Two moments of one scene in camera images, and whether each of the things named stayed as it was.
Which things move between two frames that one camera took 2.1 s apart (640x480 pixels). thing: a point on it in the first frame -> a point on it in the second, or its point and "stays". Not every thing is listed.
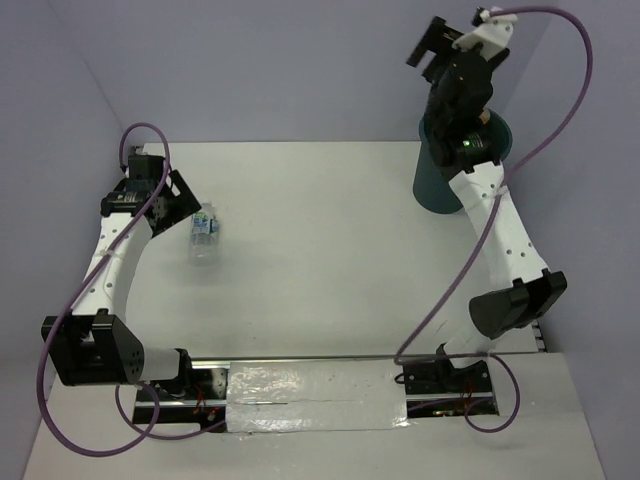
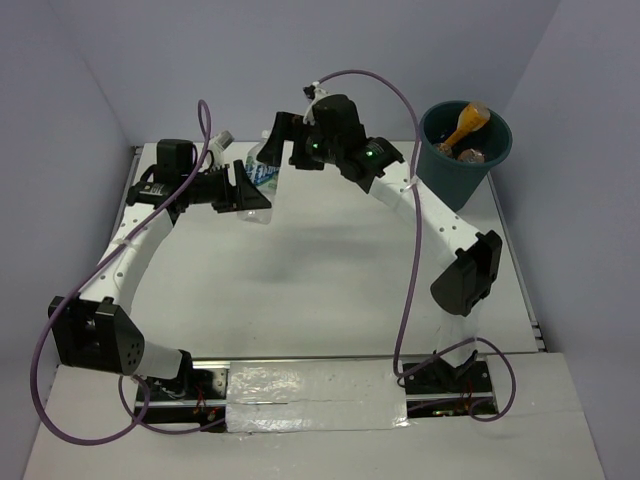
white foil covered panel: x=293 y=396 stays
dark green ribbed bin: x=431 y=181 stays
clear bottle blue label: x=203 y=236 -> x=265 y=176
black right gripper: x=438 y=40 -> x=286 y=127
